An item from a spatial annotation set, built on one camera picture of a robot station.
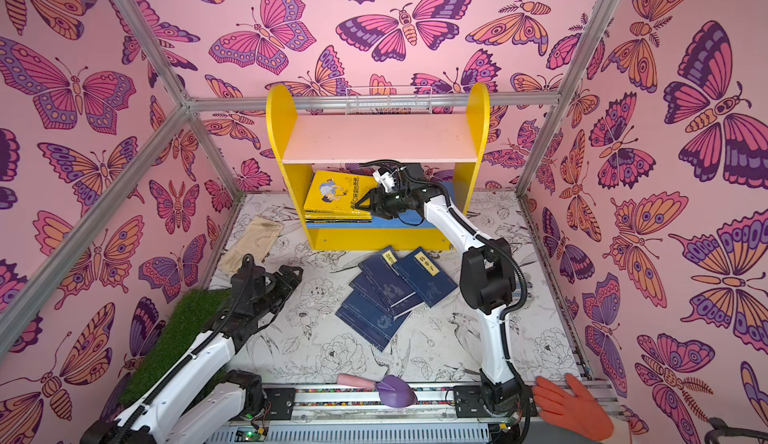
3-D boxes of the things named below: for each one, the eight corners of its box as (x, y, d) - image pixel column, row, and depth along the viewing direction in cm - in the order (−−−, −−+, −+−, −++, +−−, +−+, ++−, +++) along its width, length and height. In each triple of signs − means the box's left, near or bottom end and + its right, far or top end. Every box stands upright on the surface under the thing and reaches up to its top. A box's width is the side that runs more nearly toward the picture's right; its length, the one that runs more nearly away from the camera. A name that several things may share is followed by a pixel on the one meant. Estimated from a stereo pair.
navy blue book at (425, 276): (429, 307, 90) (430, 304, 88) (394, 266, 99) (394, 262, 97) (455, 288, 94) (457, 284, 92) (419, 250, 103) (419, 245, 101)
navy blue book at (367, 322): (327, 328, 88) (326, 325, 86) (345, 294, 95) (344, 290, 93) (393, 355, 83) (393, 352, 81) (407, 316, 90) (407, 313, 88)
